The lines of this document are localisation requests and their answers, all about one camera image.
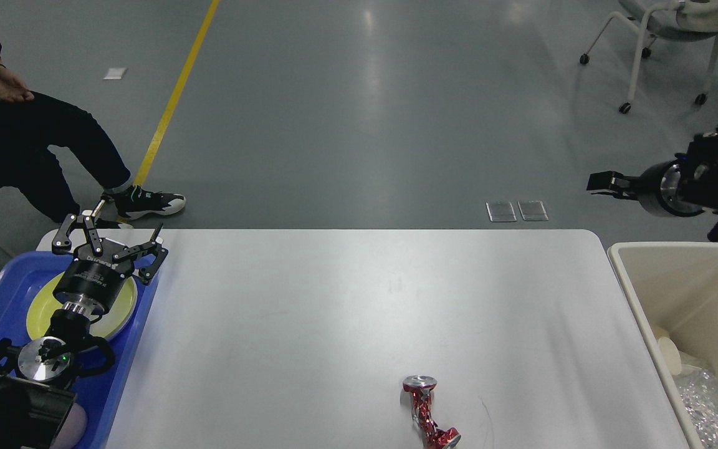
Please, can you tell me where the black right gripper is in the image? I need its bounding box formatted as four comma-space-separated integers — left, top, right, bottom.
587, 161, 704, 217

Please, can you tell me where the blue plastic tray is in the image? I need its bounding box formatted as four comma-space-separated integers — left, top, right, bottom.
0, 252, 160, 448

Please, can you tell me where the seated person in black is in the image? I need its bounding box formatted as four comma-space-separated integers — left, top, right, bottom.
0, 43, 187, 223

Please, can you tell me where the crushed red can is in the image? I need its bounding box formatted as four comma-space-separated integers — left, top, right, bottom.
402, 375, 461, 448

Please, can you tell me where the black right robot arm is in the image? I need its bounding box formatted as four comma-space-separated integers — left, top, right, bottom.
586, 126, 718, 242

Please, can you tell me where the white wheeled chair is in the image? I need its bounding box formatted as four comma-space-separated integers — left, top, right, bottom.
579, 1, 718, 114

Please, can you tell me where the white paper cup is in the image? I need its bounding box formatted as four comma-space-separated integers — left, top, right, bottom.
656, 336, 683, 376

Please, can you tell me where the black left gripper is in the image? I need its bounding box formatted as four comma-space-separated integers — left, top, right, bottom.
51, 201, 169, 316

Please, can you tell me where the beige plastic bin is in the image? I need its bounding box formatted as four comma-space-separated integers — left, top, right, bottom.
608, 242, 718, 448

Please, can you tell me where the floor outlet cover plate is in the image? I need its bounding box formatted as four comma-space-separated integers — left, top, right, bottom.
517, 201, 549, 221

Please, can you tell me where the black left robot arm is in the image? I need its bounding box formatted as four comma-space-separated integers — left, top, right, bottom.
0, 210, 168, 448

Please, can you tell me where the yellow plastic plate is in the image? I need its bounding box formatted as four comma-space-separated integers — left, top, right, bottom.
26, 274, 138, 341

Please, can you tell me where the pink mug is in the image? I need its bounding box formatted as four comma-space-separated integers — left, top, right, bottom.
50, 403, 88, 449

